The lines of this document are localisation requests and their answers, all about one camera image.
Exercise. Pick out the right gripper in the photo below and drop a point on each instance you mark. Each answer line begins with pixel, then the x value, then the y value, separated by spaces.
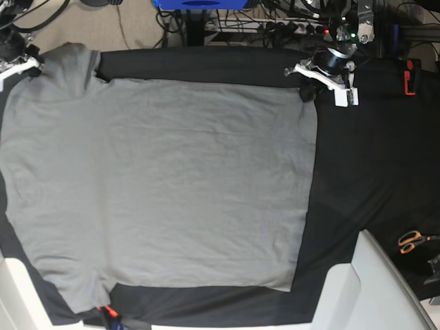
pixel 16 59

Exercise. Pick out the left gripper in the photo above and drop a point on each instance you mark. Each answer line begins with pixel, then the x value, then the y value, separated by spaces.
pixel 331 69

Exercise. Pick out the grey T-shirt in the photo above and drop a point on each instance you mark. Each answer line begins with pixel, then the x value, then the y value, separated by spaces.
pixel 155 183

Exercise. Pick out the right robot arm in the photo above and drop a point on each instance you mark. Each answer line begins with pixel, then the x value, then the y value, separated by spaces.
pixel 11 10

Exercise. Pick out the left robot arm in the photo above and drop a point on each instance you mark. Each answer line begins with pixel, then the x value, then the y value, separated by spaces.
pixel 350 23

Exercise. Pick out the white power strip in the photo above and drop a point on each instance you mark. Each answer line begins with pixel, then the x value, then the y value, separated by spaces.
pixel 253 26

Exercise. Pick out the red black clamp right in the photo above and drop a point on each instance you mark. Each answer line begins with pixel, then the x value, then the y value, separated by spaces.
pixel 411 69

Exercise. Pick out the black metal stand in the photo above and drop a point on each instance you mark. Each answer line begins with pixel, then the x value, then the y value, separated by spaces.
pixel 195 22

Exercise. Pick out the blue plastic box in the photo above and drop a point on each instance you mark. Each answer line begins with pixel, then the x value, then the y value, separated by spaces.
pixel 200 4

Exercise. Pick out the white chair left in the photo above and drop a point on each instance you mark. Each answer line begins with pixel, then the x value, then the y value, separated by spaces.
pixel 21 307

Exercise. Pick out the red blue clamp front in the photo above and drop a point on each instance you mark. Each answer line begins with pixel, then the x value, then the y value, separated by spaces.
pixel 110 318

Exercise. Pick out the orange handled scissors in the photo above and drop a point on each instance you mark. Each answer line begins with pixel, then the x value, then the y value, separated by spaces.
pixel 410 240

